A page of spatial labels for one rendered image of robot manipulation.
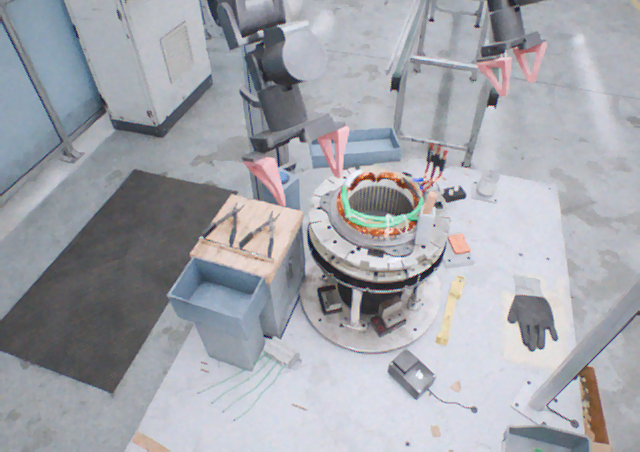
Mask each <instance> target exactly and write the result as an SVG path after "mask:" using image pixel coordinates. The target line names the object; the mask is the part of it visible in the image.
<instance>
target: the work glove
mask: <svg viewBox="0 0 640 452"><path fill-rule="evenodd" d="M514 278H515V282H516V284H515V295H514V299H513V301H512V304H511V307H510V310H509V313H508V317H507V320H508V322H510V323H511V324H515V323H516V322H517V320H518V323H519V330H520V334H521V338H522V342H523V344H524V345H525V346H527V347H528V349H529V351H531V352H535V351H536V348H537V347H538V349H539V350H543V349H544V347H545V345H546V329H547V330H549V331H550V334H551V336H552V339H553V341H555V342H556V341H557V340H558V333H557V330H556V328H555V322H554V317H553V313H552V310H551V308H552V307H551V305H550V303H549V302H548V300H547V299H546V298H545V297H544V295H543V294H542V291H541V287H540V279H538V278H536V277H534V278H530V277H525V276H514ZM536 329H537V333H538V340H537V335H536Z"/></svg>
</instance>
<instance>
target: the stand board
mask: <svg viewBox="0 0 640 452"><path fill-rule="evenodd" d="M236 201H237V207H236V208H237V209H238V208H241V207H242V206H243V205H244V204H245V206H244V208H243V209H242V210H241V211H240V212H238V213H237V216H240V220H241V223H240V224H238V223H237V225H236V236H235V240H234V243H233V245H231V246H235V247H239V242H240V241H241V240H242V239H243V238H244V237H245V236H246V235H247V234H248V233H249V231H251V232H252V230H254V229H255V228H258V227H259V226H261V225H262V224H263V223H265V222H266V221H268V218H269V215H270V212H271V210H273V211H274V212H273V218H275V217H277V215H278V214H279V213H280V212H281V214H280V215H279V218H278V219H277V220H276V222H274V226H276V229H277V233H276V234H275V233H274V241H275V243H274V249H273V253H272V256H271V257H274V258H275V263H274V264H273V263H269V262H265V260H261V259H258V258H253V257H249V256H246V255H242V254H239V253H237V252H235V253H234V252H230V251H227V250H224V249H223V248H220V247H215V246H211V245H208V244H204V243H200V241H199V242H198V243H197V245H196V246H195V248H194V249H193V250H192V252H191V253H190V255H191V258H193V257H194V256H196V257H200V258H203V259H207V260H210V261H215V262H218V263H222V264H225V265H229V267H232V268H237V269H240V270H244V271H247V272H251V273H255V274H259V275H262V276H264V279H265V283H268V284H271V283H272V281H273V279H274V276H275V274H276V272H277V270H278V268H279V266H280V264H281V262H282V259H283V257H284V255H285V253H287V251H288V250H289V248H290V246H291V243H292V241H293V239H294V237H295V235H296V233H297V231H298V228H299V226H300V224H302V222H303V220H304V212H303V211H298V210H294V209H290V208H285V207H281V206H277V205H273V204H268V203H263V201H259V200H254V199H250V198H246V197H242V196H237V195H233V194H231V196H230V197H229V198H228V200H227V201H226V204H225V205H224V206H223V208H222V209H221V211H220V212H218V213H217V215H216V216H215V219H214V220H213V221H212V223H213V222H216V221H218V220H220V219H222V217H223V216H225V215H226V214H228V213H229V212H231V211H232V209H233V207H234V205H235V203H236ZM212 223H211V224H212ZM232 227H233V222H230V221H228V220H226V222H225V223H222V224H220V225H218V226H217V228H216V229H214V230H213V231H212V232H211V233H210V235H209V236H208V237H206V238H205V239H208V240H212V241H215V242H220V243H224V244H227V245H229V238H230V234H231V230H232ZM269 238H270V232H267V230H264V229H263V230H262V233H260V232H259V233H258V234H257V235H254V236H253V238H252V239H251V240H250V241H249V242H248V243H247V244H246V245H245V246H244V248H243V250H247V251H250V252H255V253H259V254H262V255H266V256H268V255H267V249H268V243H269ZM239 249H240V247H239Z"/></svg>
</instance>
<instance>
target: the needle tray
mask: <svg viewBox="0 0 640 452"><path fill-rule="evenodd" d="M331 144H332V150H333V156H334V159H335V141H334V140H331ZM308 145H309V152H310V157H311V164H312V169H318V168H330V166H328V163H327V160H326V158H325V156H324V154H323V152H322V149H321V147H320V144H319V142H318V140H317V139H315V140H312V141H309V142H308ZM401 151H402V149H401V146H400V144H399V141H398V138H397V136H396V134H395V131H394V129H393V127H388V128H376V129H363V130H349V135H348V139H347V144H346V149H345V154H344V160H343V171H344V170H347V169H350V168H355V170H360V166H373V165H374V164H378V163H390V162H400V157H401ZM335 163H336V159H335Z"/></svg>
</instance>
